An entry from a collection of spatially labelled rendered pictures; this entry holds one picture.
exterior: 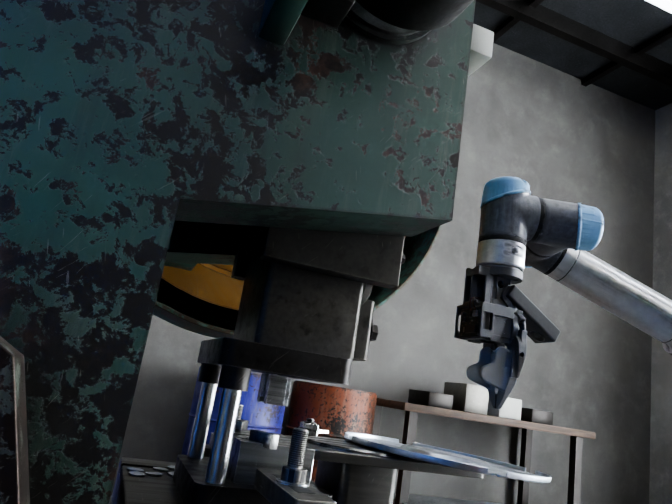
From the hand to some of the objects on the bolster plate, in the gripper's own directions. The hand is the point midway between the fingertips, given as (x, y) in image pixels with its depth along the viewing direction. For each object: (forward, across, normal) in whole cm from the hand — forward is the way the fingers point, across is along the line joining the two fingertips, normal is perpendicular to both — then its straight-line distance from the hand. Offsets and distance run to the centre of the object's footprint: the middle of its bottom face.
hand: (501, 400), depth 85 cm
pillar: (+14, +9, -43) cm, 46 cm away
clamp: (+17, +17, -36) cm, 44 cm away
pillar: (+14, -8, -43) cm, 46 cm away
